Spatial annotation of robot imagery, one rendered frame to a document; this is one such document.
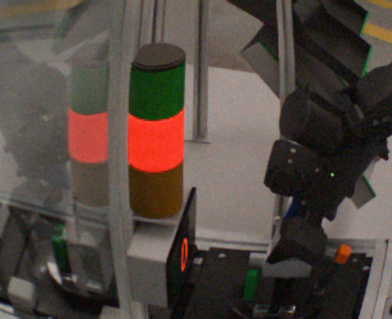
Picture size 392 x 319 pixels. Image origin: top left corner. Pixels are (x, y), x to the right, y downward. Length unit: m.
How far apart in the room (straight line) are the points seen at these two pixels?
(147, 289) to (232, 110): 0.92
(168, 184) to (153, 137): 0.05
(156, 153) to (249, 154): 0.85
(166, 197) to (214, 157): 0.81
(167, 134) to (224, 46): 2.96
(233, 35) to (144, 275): 3.02
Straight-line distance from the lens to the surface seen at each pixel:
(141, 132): 1.02
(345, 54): 1.49
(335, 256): 1.33
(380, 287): 1.44
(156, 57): 1.00
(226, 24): 4.15
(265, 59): 1.47
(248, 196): 1.78
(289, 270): 1.33
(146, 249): 1.06
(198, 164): 1.84
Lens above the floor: 1.90
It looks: 34 degrees down
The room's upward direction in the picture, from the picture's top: 1 degrees clockwise
